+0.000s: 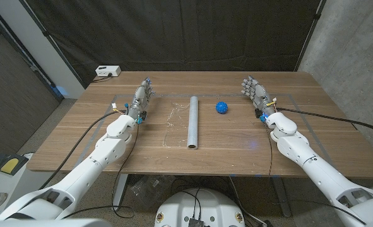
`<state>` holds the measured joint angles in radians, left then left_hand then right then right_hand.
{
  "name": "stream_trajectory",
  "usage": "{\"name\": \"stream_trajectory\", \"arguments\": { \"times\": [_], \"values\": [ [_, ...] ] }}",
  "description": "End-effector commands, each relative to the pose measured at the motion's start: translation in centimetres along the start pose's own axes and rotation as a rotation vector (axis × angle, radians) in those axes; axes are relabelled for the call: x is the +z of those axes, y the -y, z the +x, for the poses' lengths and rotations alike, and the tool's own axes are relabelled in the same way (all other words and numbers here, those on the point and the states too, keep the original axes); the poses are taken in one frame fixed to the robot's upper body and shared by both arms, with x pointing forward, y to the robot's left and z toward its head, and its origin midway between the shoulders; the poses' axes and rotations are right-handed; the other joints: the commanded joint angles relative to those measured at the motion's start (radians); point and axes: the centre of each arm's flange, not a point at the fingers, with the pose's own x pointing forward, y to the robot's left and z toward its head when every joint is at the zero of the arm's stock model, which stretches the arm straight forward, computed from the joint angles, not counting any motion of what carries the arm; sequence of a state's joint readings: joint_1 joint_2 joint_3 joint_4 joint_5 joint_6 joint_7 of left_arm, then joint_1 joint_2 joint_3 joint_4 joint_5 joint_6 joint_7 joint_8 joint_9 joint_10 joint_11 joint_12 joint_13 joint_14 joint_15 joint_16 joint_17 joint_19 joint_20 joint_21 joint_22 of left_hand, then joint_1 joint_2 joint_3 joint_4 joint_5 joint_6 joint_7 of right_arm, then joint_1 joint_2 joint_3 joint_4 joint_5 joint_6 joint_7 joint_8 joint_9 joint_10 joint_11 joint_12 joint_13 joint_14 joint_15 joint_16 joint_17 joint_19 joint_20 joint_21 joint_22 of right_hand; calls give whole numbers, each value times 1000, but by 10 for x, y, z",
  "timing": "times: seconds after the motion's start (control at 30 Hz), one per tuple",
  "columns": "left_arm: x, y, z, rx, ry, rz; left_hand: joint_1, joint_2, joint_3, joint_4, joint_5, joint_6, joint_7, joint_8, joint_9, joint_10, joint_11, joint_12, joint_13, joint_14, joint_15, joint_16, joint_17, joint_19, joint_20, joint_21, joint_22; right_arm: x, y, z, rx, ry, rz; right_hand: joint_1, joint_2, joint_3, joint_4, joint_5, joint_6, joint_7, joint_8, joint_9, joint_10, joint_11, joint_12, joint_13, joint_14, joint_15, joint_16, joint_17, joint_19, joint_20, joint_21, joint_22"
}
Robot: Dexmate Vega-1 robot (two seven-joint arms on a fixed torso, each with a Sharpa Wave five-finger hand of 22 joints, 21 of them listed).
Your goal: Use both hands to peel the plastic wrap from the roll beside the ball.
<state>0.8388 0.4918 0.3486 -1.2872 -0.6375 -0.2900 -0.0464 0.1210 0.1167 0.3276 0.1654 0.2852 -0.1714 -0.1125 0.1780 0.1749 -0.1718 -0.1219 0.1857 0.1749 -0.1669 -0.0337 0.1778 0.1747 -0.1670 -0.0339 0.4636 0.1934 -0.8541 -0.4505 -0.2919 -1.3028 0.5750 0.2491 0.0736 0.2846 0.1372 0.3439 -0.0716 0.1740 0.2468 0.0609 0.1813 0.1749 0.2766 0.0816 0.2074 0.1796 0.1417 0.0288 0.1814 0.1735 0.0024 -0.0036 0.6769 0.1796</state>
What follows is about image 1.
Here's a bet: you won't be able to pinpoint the black backdrop curtain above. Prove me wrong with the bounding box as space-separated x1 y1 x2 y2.
18 0 324 89

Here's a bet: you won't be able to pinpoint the white robot torso base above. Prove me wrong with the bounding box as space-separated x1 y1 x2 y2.
154 188 246 227

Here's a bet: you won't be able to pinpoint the clear plastic bag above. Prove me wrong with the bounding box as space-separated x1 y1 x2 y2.
131 175 174 211

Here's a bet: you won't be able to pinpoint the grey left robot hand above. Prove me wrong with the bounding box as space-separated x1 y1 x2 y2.
127 76 156 124

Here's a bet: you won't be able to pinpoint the black electronics box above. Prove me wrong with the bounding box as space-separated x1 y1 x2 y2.
188 217 205 227

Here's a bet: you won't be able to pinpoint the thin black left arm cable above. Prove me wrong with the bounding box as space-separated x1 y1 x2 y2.
61 122 141 220

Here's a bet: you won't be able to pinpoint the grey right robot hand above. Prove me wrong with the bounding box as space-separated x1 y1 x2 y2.
240 75 278 122

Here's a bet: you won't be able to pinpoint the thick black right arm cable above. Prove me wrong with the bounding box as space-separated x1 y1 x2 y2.
276 107 373 139

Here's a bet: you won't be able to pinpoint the blue spiky ball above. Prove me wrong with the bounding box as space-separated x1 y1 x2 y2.
215 101 228 115

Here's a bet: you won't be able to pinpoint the white power box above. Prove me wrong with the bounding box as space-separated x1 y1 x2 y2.
95 65 122 78

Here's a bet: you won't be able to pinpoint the plastic wrap roll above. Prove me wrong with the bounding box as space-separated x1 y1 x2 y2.
186 95 199 150

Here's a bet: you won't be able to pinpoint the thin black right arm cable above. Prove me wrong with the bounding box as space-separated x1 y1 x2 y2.
263 122 274 178

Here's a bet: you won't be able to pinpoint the black backdrop stand pole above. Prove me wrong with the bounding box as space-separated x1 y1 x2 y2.
294 0 328 72
18 0 86 90

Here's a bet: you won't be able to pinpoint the clear plastic wrap film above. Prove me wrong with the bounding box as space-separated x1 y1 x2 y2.
162 100 190 148

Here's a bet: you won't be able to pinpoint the white table leg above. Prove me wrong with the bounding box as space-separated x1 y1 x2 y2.
112 173 129 212

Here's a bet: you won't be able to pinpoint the grey tape outline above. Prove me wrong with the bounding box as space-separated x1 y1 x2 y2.
75 93 341 177

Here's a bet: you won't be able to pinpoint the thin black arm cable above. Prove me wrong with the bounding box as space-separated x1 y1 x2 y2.
61 122 141 220
263 122 274 178

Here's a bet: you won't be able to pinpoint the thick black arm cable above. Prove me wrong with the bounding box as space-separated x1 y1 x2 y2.
39 109 127 190
276 107 373 139

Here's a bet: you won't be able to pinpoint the yellow and black pads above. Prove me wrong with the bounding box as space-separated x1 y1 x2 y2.
0 153 29 177

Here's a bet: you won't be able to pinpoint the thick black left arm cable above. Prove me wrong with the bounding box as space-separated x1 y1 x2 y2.
39 109 127 190

